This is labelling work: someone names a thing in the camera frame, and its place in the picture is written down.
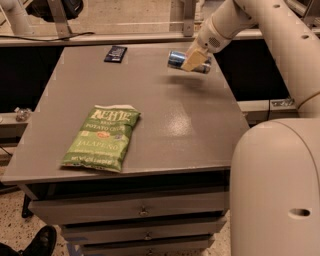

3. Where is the black shoe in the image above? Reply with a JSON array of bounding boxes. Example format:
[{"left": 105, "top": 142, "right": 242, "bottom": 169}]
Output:
[{"left": 19, "top": 226, "right": 57, "bottom": 256}]

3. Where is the green kettle chips bag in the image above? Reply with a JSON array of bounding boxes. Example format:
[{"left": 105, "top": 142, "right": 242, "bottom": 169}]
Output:
[{"left": 62, "top": 105, "right": 140, "bottom": 172}]

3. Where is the grey drawer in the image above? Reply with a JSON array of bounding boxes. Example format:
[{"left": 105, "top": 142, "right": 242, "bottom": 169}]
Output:
[
  {"left": 62, "top": 216, "right": 226, "bottom": 245},
  {"left": 30, "top": 192, "right": 229, "bottom": 225},
  {"left": 81, "top": 235, "right": 214, "bottom": 256}
]

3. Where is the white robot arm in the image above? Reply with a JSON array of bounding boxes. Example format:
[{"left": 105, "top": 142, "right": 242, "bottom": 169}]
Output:
[{"left": 183, "top": 0, "right": 320, "bottom": 256}]

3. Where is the top grey drawer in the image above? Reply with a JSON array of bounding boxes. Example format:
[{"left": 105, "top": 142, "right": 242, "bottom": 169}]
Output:
[{"left": 30, "top": 192, "right": 229, "bottom": 225}]

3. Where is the middle grey drawer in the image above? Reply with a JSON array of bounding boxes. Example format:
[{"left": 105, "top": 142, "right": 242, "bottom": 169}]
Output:
[{"left": 62, "top": 216, "right": 226, "bottom": 245}]

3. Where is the black cable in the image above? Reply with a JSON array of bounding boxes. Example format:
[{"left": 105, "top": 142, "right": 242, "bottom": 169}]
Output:
[{"left": 0, "top": 31, "right": 96, "bottom": 43}]

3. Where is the black bag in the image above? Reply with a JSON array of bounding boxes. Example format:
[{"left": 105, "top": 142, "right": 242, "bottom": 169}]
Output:
[{"left": 26, "top": 0, "right": 84, "bottom": 22}]

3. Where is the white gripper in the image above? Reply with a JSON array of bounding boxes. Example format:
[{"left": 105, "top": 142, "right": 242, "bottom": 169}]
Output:
[{"left": 181, "top": 15, "right": 233, "bottom": 72}]

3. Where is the small crumpled shiny object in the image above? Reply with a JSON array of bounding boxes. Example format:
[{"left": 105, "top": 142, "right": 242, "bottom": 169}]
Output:
[{"left": 14, "top": 107, "right": 32, "bottom": 122}]

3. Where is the blue silver redbull can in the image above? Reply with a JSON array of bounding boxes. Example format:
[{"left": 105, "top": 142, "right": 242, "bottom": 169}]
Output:
[{"left": 166, "top": 50, "right": 213, "bottom": 75}]

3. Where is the white pipe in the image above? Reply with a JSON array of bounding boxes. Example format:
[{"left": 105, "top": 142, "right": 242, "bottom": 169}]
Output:
[{"left": 0, "top": 0, "right": 35, "bottom": 36}]

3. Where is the grey drawer cabinet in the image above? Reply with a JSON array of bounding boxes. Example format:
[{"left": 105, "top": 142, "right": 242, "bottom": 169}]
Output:
[{"left": 3, "top": 44, "right": 248, "bottom": 256}]

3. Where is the bottom grey drawer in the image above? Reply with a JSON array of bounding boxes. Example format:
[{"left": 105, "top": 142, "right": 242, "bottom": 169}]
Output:
[{"left": 81, "top": 235, "right": 214, "bottom": 256}]

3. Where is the grey metal rail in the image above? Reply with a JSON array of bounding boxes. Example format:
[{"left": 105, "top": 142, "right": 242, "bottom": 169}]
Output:
[{"left": 0, "top": 27, "right": 320, "bottom": 48}]

